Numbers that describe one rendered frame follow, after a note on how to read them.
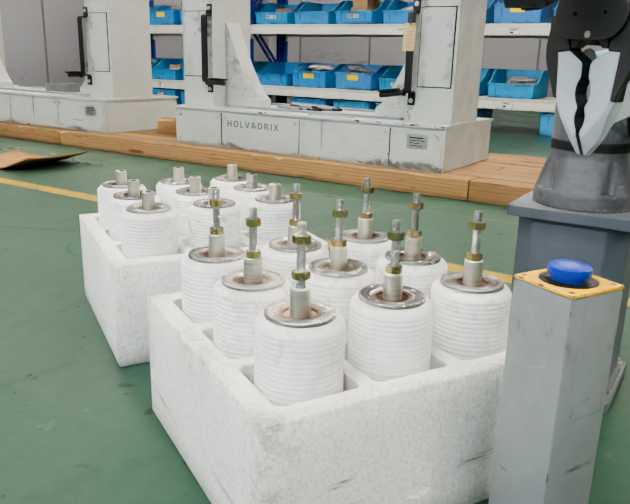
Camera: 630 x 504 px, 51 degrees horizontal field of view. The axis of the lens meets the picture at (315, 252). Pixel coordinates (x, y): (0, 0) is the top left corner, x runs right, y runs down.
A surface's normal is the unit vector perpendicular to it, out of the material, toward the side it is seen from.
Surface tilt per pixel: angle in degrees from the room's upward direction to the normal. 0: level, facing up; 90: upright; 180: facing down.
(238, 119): 90
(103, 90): 90
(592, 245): 90
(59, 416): 0
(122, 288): 90
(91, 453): 0
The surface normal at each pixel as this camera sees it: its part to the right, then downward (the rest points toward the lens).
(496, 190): -0.54, 0.22
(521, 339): -0.87, 0.11
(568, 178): -0.63, -0.11
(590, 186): -0.29, -0.04
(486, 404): 0.49, 0.25
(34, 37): 0.84, 0.17
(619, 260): 0.22, 0.28
